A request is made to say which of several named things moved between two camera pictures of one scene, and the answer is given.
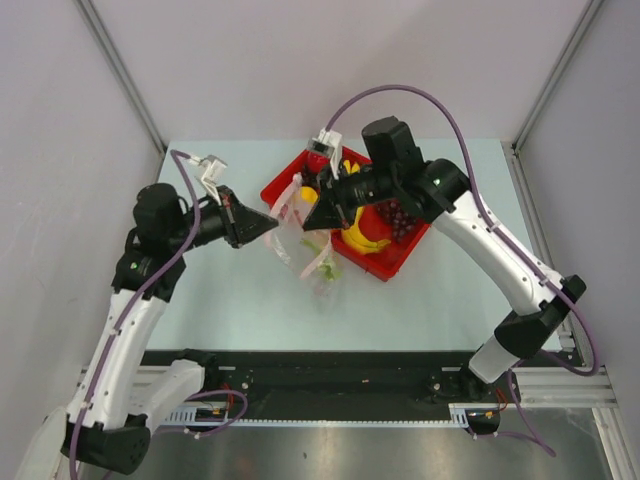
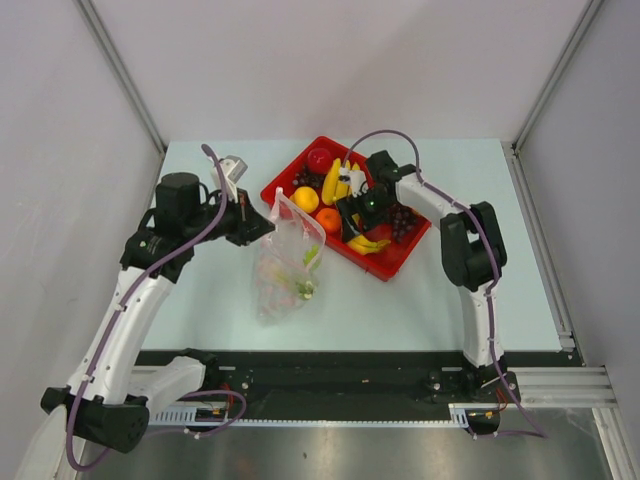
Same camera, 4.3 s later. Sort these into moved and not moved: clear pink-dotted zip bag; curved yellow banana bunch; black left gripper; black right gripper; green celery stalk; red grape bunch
Moved: black right gripper; clear pink-dotted zip bag; green celery stalk
Not moved: black left gripper; red grape bunch; curved yellow banana bunch
